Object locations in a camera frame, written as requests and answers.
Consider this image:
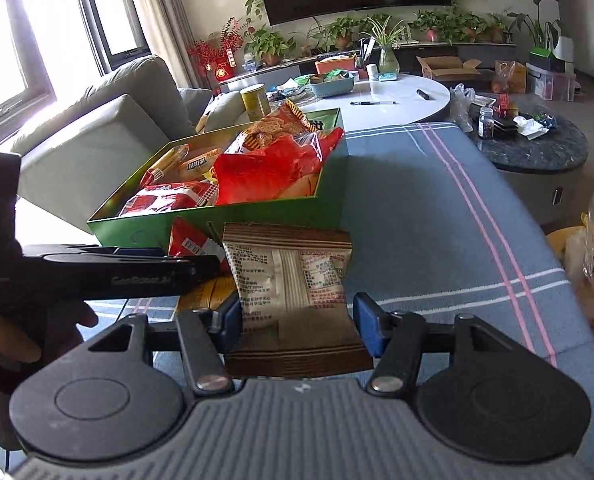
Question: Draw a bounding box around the red white small snack packet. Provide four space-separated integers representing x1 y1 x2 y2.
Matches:
168 217 230 274

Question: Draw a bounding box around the brown striped snack packet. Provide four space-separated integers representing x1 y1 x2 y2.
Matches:
223 223 373 378

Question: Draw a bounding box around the red snack bag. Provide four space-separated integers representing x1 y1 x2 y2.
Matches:
118 180 218 217

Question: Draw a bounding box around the rice cracker packet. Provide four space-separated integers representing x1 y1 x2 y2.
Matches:
140 143 223 188

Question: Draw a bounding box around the red transparent bread bag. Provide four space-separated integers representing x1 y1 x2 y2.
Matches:
213 127 345 206

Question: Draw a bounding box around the yellow lobster noodle snack bag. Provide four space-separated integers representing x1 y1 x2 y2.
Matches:
225 100 323 154

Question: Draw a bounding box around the person's left hand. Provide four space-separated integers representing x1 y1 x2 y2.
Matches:
0 299 100 461

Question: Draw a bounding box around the beige sofa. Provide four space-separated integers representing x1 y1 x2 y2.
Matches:
3 55 245 229

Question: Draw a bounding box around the dark round side table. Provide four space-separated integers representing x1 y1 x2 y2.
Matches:
470 94 589 226

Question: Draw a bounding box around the green peanut snack bag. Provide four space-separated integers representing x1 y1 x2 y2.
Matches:
306 110 338 131

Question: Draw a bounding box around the small glass jar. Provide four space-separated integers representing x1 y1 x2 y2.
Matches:
478 106 495 139

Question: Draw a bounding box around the black pen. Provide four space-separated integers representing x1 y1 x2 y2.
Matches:
350 101 398 106

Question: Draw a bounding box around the white oval coffee table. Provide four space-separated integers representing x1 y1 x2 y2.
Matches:
298 74 451 131

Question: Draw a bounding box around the yellow tin can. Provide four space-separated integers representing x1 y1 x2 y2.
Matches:
239 84 271 122

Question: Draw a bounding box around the black marker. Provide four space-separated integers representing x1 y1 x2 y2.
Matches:
415 89 431 101

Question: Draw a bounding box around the red berry decoration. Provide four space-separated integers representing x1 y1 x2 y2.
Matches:
186 16 247 82

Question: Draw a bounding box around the blue tray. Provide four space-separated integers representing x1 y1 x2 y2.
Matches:
309 76 355 99

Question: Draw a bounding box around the beige curtain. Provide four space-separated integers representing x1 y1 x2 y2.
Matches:
134 0 210 88

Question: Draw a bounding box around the open cardboard box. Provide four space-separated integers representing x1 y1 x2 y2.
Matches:
416 56 480 82

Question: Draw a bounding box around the tv console shelf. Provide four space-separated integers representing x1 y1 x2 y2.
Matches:
219 39 519 94

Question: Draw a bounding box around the orange box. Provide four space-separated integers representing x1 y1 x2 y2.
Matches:
314 55 355 75

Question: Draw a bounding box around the clear storage bin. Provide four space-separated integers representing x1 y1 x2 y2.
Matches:
526 63 577 102

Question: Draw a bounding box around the glass vase with plant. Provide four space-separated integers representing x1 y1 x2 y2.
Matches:
359 14 409 75

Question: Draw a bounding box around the white pot tall plant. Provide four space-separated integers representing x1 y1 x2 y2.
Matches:
506 0 574 75

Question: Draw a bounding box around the window frame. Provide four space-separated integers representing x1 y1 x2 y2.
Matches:
0 0 149 144

